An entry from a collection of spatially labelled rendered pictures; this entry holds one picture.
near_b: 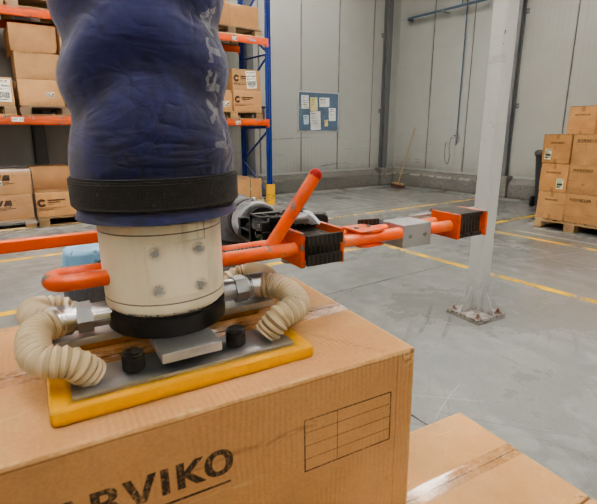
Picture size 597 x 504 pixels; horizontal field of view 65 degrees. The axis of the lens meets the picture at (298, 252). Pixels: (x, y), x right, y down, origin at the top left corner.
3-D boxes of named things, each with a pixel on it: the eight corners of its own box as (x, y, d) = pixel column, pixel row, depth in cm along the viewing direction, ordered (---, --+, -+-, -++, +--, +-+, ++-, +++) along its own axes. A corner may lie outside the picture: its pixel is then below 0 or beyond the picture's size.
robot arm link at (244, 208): (270, 238, 104) (269, 195, 102) (279, 242, 100) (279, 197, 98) (232, 242, 100) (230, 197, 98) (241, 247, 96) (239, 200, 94)
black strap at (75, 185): (77, 221, 51) (72, 185, 50) (65, 197, 71) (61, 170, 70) (264, 203, 62) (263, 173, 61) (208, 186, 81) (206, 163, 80)
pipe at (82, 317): (46, 393, 52) (38, 347, 51) (42, 318, 74) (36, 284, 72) (307, 329, 68) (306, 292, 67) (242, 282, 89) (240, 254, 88)
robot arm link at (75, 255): (57, 293, 148) (54, 240, 144) (112, 285, 159) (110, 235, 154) (71, 309, 137) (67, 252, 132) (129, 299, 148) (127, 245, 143)
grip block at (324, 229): (303, 270, 75) (303, 234, 73) (276, 256, 83) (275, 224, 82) (346, 262, 79) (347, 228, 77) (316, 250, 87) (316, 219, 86)
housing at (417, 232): (403, 249, 86) (404, 225, 85) (380, 242, 92) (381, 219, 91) (431, 244, 90) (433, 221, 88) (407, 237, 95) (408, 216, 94)
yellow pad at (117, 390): (51, 431, 52) (44, 391, 50) (48, 389, 60) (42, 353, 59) (314, 357, 68) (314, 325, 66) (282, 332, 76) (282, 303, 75)
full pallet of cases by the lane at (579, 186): (606, 238, 621) (629, 101, 578) (532, 226, 703) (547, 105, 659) (643, 228, 689) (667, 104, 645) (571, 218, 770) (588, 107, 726)
